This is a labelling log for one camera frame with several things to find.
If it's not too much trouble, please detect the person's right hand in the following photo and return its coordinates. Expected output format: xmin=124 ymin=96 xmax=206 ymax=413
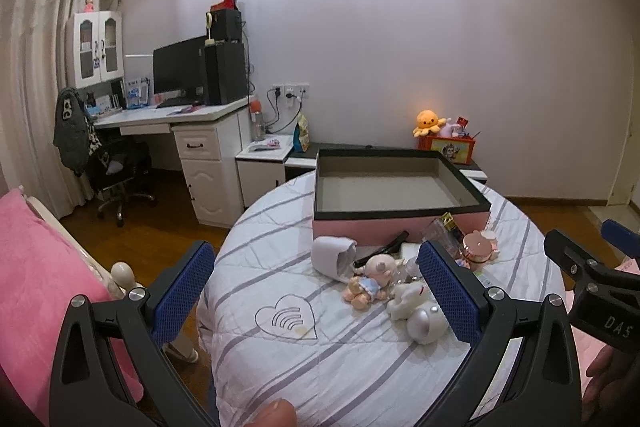
xmin=582 ymin=346 xmax=639 ymax=410

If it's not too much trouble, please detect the white wall power strip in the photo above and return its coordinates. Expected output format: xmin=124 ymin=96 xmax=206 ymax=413
xmin=272 ymin=82 xmax=310 ymax=101

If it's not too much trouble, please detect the blue gold rectangular box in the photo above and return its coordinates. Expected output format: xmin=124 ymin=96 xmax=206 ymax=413
xmin=422 ymin=212 xmax=464 ymax=257

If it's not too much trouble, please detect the clear glass jar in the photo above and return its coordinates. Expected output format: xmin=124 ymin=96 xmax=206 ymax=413
xmin=394 ymin=257 xmax=424 ymax=285

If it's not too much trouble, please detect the orange octopus plush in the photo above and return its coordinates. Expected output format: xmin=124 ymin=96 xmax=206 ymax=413
xmin=412 ymin=109 xmax=447 ymax=138

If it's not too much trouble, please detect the black computer monitor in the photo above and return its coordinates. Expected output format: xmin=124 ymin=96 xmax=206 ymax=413
xmin=153 ymin=36 xmax=205 ymax=107

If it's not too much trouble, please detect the person's left hand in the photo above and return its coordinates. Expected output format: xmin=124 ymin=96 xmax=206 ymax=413
xmin=245 ymin=399 xmax=297 ymax=427

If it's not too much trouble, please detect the pink box with black rim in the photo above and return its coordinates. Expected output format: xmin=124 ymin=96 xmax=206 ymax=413
xmin=312 ymin=150 xmax=490 ymax=247

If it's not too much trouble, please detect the black computer tower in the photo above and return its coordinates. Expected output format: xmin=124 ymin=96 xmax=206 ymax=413
xmin=202 ymin=42 xmax=248 ymax=106

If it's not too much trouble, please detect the red cartoon storage box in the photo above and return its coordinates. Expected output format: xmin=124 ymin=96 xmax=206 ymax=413
xmin=418 ymin=135 xmax=475 ymax=166

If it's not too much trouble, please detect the orange-lid water bottle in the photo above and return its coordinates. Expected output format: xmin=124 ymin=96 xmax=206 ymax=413
xmin=248 ymin=95 xmax=265 ymax=142

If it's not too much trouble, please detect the white computer desk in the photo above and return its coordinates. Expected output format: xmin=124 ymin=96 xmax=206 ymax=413
xmin=96 ymin=98 xmax=250 ymax=229

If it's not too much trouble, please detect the rose gold round tin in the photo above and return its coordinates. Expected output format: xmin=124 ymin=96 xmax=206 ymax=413
xmin=457 ymin=230 xmax=499 ymax=270

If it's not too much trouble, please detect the beige curtain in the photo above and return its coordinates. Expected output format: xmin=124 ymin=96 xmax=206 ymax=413
xmin=1 ymin=0 xmax=99 ymax=217

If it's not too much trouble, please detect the yellow blue snack bag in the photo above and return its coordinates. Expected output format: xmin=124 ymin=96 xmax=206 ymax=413
xmin=293 ymin=113 xmax=310 ymax=153

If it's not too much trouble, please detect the pink-haired baby doll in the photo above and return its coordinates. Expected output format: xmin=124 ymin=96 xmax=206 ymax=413
xmin=342 ymin=254 xmax=398 ymax=311

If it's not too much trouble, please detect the white cup-shaped device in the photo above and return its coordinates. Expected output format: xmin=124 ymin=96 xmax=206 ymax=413
xmin=310 ymin=236 xmax=357 ymax=283

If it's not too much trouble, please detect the white silver rabbit figure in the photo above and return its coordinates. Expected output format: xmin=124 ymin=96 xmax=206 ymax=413
xmin=386 ymin=280 xmax=449 ymax=346

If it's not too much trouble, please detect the white bed frame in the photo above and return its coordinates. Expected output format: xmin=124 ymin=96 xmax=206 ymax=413
xmin=23 ymin=195 xmax=200 ymax=364

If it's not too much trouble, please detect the white hutch cabinet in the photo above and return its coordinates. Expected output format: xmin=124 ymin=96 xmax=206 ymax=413
xmin=65 ymin=11 xmax=125 ymax=89

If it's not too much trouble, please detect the black hair clip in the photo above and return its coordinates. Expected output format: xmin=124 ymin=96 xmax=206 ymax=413
xmin=352 ymin=231 xmax=409 ymax=270

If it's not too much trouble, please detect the black office chair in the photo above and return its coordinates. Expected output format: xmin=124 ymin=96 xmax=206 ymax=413
xmin=86 ymin=129 xmax=156 ymax=228

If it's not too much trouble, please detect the black speaker box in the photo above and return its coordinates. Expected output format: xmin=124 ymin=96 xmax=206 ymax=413
xmin=206 ymin=9 xmax=242 ymax=41

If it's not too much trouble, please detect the dark-top low bench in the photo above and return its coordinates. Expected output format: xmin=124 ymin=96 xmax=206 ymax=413
xmin=284 ymin=141 xmax=490 ymax=183

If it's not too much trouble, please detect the grey hoodie on chair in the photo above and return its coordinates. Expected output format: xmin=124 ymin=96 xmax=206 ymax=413
xmin=53 ymin=88 xmax=103 ymax=176

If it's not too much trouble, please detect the white low side cabinet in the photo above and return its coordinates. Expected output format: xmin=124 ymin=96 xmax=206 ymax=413
xmin=235 ymin=134 xmax=293 ymax=208

